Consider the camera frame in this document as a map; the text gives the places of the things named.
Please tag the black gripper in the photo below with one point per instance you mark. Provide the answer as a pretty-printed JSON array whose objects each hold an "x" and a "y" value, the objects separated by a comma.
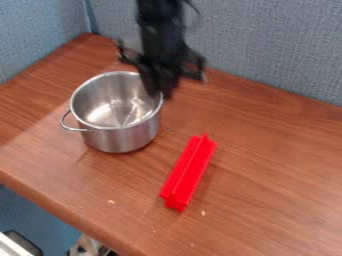
[{"x": 164, "y": 58}]

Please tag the metal pot with handles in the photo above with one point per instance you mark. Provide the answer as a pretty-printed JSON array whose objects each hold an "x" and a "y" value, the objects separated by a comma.
[{"x": 114, "y": 113}]

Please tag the red plastic block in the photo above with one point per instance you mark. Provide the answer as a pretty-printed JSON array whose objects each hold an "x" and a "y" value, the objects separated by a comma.
[{"x": 188, "y": 172}]

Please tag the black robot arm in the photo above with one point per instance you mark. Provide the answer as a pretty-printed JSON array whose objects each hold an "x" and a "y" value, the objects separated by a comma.
[{"x": 164, "y": 14}]

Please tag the light object under table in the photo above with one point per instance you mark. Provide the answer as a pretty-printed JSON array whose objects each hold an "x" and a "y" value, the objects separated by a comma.
[{"x": 89, "y": 247}]

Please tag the black and white chair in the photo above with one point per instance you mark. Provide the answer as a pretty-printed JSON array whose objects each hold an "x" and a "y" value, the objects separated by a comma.
[{"x": 17, "y": 245}]

